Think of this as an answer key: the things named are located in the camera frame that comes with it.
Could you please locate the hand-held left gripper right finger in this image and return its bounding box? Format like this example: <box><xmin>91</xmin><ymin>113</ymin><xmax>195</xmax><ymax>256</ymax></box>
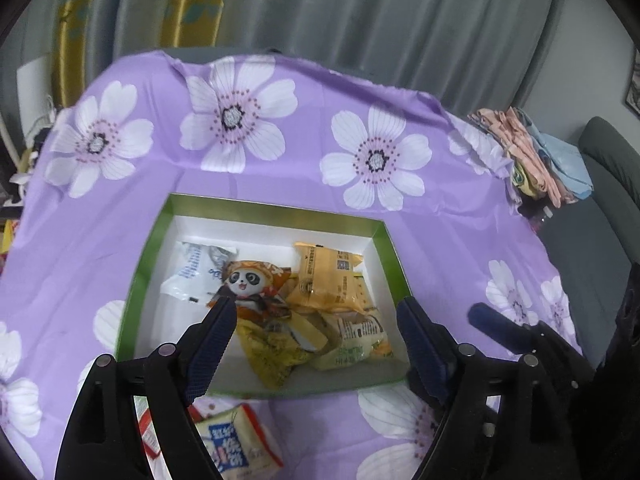
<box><xmin>396</xmin><ymin>296</ymin><xmax>576</xmax><ymax>480</ymax></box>

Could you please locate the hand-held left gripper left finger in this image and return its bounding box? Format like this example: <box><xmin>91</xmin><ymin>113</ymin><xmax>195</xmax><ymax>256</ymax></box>
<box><xmin>55</xmin><ymin>296</ymin><xmax>237</xmax><ymax>480</ymax></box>

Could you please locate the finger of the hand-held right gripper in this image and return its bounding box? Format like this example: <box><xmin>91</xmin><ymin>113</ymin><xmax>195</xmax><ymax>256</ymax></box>
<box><xmin>467</xmin><ymin>302</ymin><xmax>596</xmax><ymax>396</ymax></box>

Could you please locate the orange panda print snack packet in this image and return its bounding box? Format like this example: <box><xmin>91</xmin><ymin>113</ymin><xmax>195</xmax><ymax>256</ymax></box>
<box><xmin>207</xmin><ymin>259</ymin><xmax>293</xmax><ymax>321</ymax></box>

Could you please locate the white blue print snack packet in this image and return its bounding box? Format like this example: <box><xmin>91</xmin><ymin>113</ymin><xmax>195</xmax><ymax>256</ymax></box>
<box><xmin>161</xmin><ymin>241</ymin><xmax>241</xmax><ymax>306</ymax></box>

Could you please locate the green cardboard box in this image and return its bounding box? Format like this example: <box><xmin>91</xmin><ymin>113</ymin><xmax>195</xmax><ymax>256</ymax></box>
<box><xmin>115</xmin><ymin>192</ymin><xmax>413</xmax><ymax>401</ymax></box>

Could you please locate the crumpled yellow snack packet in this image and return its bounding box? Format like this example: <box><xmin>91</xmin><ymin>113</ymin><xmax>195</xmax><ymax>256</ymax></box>
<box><xmin>235</xmin><ymin>310</ymin><xmax>331</xmax><ymax>390</ymax></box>

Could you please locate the pale green print snack packet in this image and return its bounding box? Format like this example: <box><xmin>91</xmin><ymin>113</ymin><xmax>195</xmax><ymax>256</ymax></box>
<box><xmin>312</xmin><ymin>310</ymin><xmax>396</xmax><ymax>373</ymax></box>

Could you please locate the white red blue snack packet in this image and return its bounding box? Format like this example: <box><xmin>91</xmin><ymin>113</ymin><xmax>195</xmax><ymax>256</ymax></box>
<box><xmin>192</xmin><ymin>402</ymin><xmax>283</xmax><ymax>480</ymax></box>

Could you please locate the yellow flat snack packet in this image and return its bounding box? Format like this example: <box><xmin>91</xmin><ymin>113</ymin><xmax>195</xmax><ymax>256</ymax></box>
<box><xmin>292</xmin><ymin>241</ymin><xmax>365</xmax><ymax>281</ymax></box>
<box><xmin>287</xmin><ymin>272</ymin><xmax>373</xmax><ymax>313</ymax></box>

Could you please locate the grey sofa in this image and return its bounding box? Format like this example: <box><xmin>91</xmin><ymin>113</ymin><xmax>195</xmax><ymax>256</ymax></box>
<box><xmin>515</xmin><ymin>115</ymin><xmax>640</xmax><ymax>371</ymax></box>

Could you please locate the stack of folded cloths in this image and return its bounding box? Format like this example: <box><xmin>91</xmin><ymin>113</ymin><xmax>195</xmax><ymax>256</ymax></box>
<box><xmin>467</xmin><ymin>105</ymin><xmax>596</xmax><ymax>208</ymax></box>

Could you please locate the purple floral cloth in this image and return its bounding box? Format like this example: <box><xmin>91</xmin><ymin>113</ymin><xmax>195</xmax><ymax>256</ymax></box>
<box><xmin>0</xmin><ymin>50</ymin><xmax>583</xmax><ymax>480</ymax></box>

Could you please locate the pile of household clutter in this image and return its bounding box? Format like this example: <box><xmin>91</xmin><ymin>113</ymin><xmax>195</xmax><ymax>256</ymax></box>
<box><xmin>0</xmin><ymin>105</ymin><xmax>56</xmax><ymax>261</ymax></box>

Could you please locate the white panel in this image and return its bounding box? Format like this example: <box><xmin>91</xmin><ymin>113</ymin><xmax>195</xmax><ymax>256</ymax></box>
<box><xmin>15</xmin><ymin>52</ymin><xmax>57</xmax><ymax>111</ymax></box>

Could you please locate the yellow patterned curtain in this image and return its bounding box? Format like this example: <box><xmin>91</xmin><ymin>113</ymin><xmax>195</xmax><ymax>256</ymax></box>
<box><xmin>52</xmin><ymin>0</ymin><xmax>236</xmax><ymax>111</ymax></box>

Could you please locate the grey curtain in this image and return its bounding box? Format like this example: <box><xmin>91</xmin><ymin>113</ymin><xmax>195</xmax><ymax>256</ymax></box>
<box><xmin>85</xmin><ymin>0</ymin><xmax>566</xmax><ymax>111</ymax></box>

